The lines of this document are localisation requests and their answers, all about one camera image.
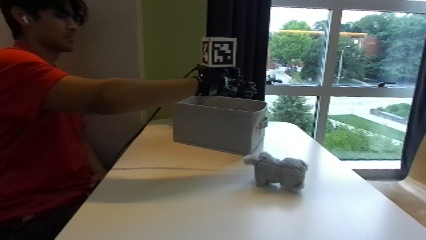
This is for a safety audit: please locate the grey fabric storage box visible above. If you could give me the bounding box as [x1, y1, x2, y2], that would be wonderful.
[171, 95, 270, 156]

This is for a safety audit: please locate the grey soft toy animal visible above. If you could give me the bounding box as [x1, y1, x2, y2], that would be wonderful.
[242, 151, 308, 192]

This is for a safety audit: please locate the the person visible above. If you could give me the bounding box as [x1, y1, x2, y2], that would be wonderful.
[0, 0, 199, 240]

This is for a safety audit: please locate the white marker cube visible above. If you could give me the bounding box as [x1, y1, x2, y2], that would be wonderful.
[199, 36, 238, 69]

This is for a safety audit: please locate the white window frame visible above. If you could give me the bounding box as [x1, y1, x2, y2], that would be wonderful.
[264, 0, 426, 179]

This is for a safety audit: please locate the red t-shirt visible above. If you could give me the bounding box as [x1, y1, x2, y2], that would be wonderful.
[0, 42, 97, 226]

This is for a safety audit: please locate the black cable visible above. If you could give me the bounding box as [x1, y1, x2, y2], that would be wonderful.
[107, 64, 200, 169]

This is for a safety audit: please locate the dark blue curtain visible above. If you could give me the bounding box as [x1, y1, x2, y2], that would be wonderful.
[204, 0, 272, 102]
[397, 36, 426, 178]

